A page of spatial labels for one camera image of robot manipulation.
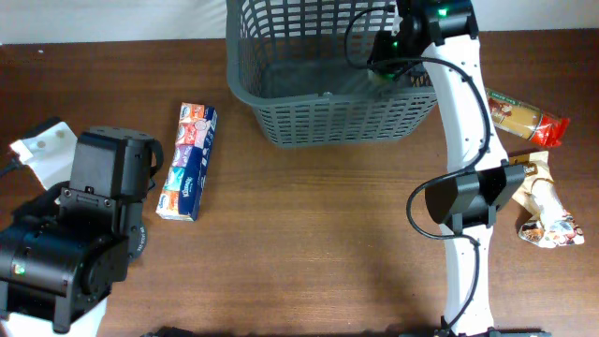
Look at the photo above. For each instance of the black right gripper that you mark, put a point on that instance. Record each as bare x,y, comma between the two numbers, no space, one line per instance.
382,41

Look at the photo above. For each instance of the red spaghetti packet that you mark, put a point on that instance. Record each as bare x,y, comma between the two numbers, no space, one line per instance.
526,121

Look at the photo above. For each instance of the beige brown snack pouch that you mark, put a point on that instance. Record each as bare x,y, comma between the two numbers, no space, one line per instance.
550,225

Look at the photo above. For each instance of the grey plastic lattice basket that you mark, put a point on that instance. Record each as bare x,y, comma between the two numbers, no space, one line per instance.
289,61

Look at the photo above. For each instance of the Kleenex tissue multipack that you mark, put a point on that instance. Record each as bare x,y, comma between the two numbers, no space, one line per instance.
183,188

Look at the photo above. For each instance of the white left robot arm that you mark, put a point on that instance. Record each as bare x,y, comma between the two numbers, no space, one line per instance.
66,248

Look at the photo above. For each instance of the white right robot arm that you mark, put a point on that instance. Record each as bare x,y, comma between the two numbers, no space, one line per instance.
443,36

